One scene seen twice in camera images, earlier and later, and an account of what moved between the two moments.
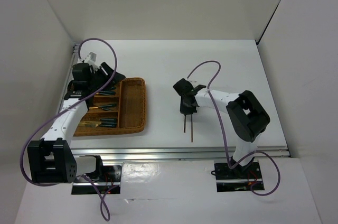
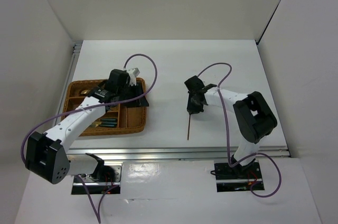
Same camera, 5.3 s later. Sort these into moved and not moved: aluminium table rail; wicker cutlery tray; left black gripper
Moved: left black gripper
Not moved: aluminium table rail; wicker cutlery tray
